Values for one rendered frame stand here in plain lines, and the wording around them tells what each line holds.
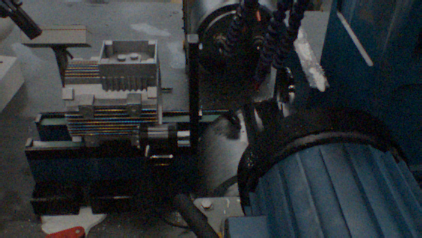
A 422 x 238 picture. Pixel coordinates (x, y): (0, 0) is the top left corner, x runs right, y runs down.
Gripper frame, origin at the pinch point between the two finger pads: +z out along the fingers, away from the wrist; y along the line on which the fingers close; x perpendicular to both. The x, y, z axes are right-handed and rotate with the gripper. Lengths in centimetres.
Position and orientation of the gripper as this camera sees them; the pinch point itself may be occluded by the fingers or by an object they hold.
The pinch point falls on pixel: (25, 23)
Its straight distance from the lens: 107.7
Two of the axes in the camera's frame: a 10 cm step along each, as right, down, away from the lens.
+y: -0.4, -6.4, 7.7
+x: -8.8, 4.0, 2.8
